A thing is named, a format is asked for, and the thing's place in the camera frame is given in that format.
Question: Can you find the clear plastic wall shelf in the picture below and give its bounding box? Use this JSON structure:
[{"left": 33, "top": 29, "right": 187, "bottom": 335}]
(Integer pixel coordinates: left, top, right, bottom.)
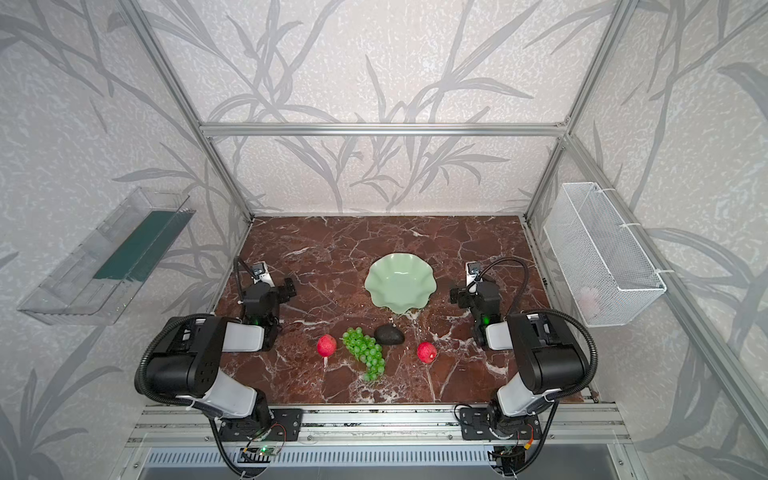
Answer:
[{"left": 18, "top": 187, "right": 196, "bottom": 326}]

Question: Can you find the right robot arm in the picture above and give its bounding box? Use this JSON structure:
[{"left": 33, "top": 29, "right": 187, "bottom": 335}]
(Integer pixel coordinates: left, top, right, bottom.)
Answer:
[{"left": 450, "top": 282, "right": 598, "bottom": 440}]

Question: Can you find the white wire mesh basket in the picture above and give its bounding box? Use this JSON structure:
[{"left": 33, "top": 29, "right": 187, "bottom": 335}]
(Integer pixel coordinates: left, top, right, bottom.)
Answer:
[{"left": 544, "top": 182, "right": 667, "bottom": 327}]

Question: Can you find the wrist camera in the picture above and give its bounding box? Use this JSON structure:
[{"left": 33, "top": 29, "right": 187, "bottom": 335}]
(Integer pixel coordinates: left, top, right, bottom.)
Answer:
[
  {"left": 251, "top": 261, "right": 275, "bottom": 287},
  {"left": 465, "top": 261, "right": 482, "bottom": 287}
]

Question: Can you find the green fake grape bunch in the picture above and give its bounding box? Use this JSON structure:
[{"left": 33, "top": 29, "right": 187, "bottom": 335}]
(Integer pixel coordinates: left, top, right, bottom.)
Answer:
[{"left": 342, "top": 327, "right": 385, "bottom": 381}]

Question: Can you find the dark fake avocado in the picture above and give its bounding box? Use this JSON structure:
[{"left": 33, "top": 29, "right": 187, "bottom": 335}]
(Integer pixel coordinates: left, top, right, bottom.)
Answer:
[{"left": 374, "top": 324, "right": 405, "bottom": 346}]

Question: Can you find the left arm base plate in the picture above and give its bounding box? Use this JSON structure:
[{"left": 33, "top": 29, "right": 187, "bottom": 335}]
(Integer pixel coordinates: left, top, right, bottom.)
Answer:
[{"left": 218, "top": 408, "right": 303, "bottom": 442}]

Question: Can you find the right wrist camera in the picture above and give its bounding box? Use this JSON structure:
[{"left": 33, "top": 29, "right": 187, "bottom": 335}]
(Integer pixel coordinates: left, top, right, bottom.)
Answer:
[{"left": 465, "top": 261, "right": 482, "bottom": 287}]

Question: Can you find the red fake fruit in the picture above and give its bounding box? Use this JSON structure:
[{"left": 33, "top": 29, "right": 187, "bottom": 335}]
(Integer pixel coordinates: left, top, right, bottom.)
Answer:
[
  {"left": 316, "top": 334, "right": 337, "bottom": 358},
  {"left": 417, "top": 342, "right": 438, "bottom": 364}
]

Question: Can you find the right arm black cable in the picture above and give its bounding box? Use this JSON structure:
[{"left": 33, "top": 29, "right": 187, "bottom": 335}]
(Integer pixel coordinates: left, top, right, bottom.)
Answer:
[{"left": 473, "top": 256, "right": 599, "bottom": 402}]

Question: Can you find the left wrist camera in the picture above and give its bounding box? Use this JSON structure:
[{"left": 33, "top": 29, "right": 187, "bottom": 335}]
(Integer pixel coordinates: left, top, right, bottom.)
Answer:
[{"left": 251, "top": 261, "right": 275, "bottom": 287}]

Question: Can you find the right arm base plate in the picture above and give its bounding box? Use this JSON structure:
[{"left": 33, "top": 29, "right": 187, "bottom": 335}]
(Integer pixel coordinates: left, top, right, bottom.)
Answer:
[{"left": 453, "top": 404, "right": 542, "bottom": 442}]

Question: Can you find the pink object in basket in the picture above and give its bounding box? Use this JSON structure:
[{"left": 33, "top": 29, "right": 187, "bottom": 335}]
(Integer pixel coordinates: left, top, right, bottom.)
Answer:
[{"left": 577, "top": 287, "right": 601, "bottom": 320}]

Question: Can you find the green wavy fruit bowl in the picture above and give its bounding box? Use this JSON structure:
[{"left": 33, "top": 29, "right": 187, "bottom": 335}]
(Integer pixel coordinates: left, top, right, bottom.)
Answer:
[{"left": 364, "top": 253, "right": 437, "bottom": 314}]

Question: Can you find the aluminium mounting rail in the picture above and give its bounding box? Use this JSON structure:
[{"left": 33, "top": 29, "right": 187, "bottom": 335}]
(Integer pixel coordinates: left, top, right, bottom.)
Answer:
[{"left": 122, "top": 403, "right": 634, "bottom": 448}]

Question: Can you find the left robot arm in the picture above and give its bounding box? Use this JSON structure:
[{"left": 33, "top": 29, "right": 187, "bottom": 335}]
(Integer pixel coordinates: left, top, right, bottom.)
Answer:
[{"left": 134, "top": 278, "right": 297, "bottom": 438}]

